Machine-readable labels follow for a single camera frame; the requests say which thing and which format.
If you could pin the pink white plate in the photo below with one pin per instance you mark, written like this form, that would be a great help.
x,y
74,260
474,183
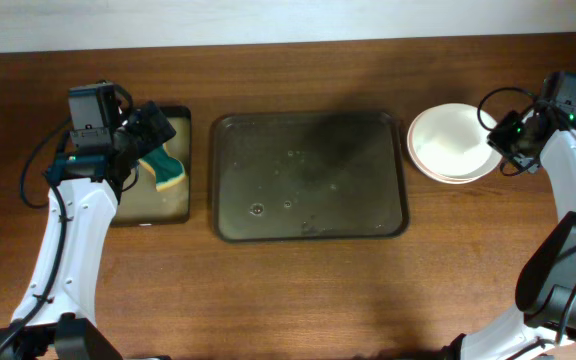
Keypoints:
x,y
417,161

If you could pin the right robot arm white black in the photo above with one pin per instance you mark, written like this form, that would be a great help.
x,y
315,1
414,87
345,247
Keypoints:
x,y
543,315

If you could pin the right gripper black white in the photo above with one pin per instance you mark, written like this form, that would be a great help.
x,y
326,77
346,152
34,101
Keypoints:
x,y
496,140

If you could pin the cream white plate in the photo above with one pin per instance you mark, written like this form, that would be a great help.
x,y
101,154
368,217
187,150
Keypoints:
x,y
451,139

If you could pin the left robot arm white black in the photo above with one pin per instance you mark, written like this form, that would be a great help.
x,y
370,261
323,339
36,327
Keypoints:
x,y
85,180

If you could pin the green yellow sponge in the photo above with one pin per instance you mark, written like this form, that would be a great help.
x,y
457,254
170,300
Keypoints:
x,y
167,170

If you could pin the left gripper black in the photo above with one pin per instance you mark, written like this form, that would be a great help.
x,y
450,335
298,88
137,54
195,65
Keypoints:
x,y
152,138

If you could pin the small black water tray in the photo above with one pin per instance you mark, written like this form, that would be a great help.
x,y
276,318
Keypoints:
x,y
141,204

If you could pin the pale grey plate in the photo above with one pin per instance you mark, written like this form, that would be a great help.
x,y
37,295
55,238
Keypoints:
x,y
448,180

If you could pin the large dark serving tray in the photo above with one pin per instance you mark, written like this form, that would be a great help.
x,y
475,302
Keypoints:
x,y
308,176

